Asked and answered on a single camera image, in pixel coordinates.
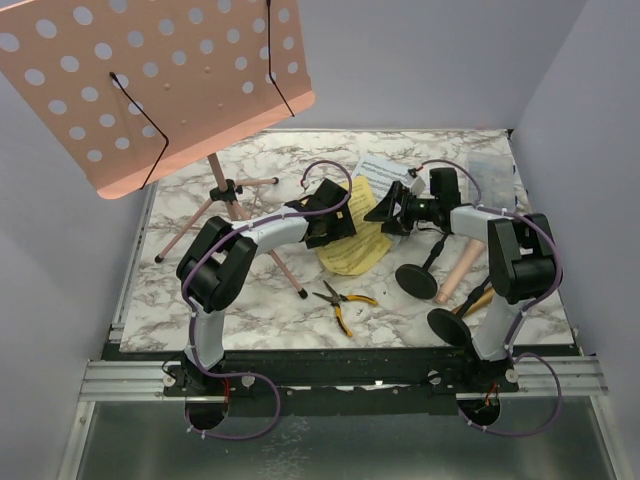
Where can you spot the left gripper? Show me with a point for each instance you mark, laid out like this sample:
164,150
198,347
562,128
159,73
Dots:
342,229

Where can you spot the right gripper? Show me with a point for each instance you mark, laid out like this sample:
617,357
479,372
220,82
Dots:
400,204

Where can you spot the white sheet music page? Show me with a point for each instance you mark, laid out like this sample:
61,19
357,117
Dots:
380,173

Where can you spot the yellow sheet music page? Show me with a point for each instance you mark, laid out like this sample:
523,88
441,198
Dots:
356,255

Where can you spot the pink toy microphone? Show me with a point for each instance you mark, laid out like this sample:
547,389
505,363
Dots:
471,253

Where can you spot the pink perforated music stand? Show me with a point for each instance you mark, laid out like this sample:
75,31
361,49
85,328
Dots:
101,98

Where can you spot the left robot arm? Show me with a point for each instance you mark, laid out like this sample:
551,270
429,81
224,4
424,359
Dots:
214,269

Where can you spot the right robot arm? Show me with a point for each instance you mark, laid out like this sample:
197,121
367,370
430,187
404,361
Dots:
523,262

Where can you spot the clear plastic parts box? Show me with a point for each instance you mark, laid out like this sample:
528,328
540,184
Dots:
495,176

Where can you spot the gold toy microphone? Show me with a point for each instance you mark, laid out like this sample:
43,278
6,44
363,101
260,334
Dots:
481,303

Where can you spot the black mic stand front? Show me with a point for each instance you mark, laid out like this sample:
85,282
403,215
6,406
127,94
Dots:
449,325

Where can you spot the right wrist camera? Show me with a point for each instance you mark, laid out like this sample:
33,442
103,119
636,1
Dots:
415,182

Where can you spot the yellow handled pliers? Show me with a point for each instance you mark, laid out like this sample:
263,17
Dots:
336,299

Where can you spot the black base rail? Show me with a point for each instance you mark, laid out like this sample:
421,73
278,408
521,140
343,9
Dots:
345,382

